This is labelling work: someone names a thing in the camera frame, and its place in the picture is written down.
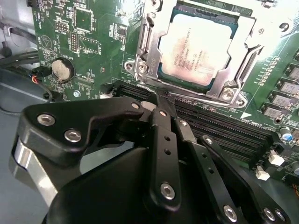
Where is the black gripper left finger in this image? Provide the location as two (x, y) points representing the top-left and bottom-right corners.
(8, 92), (183, 207)

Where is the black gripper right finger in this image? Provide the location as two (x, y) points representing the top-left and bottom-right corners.
(174, 118), (292, 224)

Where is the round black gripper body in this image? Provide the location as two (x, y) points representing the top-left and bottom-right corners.
(46, 146), (221, 224)

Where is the metal CPU socket cover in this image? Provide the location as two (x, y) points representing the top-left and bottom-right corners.
(140, 0), (256, 96)

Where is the silver CPU with green edge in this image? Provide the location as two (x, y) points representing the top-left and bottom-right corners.
(157, 10), (241, 87)

